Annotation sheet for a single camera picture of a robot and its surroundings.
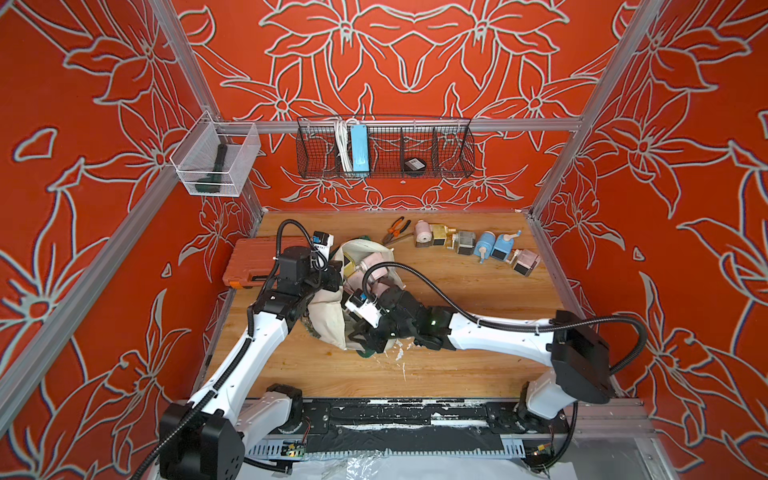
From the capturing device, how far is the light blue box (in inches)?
35.8

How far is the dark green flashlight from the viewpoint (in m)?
0.79

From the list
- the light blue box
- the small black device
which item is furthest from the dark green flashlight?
the small black device

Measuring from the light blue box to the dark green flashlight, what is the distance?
1.31 feet
